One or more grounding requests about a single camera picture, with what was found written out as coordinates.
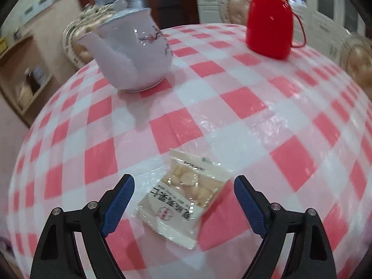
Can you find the dark bottle on shelf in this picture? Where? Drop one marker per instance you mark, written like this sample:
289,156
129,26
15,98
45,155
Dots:
32,81

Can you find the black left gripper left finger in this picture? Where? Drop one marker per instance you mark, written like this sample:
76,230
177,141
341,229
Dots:
57,255

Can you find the white nut snack packet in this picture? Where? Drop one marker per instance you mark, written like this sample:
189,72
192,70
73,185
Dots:
174,206

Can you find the red white checkered tablecloth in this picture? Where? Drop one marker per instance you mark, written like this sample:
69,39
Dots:
299,130

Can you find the white floral teapot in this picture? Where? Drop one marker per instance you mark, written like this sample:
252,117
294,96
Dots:
130,50

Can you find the beige chair at right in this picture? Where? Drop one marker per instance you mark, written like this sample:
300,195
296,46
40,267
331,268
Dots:
354,58

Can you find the beige chair behind jug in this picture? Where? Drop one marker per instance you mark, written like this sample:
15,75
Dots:
234,11

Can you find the red plastic jug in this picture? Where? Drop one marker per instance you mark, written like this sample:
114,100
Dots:
270,28

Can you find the wooden corner shelf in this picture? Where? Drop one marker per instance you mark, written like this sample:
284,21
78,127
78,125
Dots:
23,55

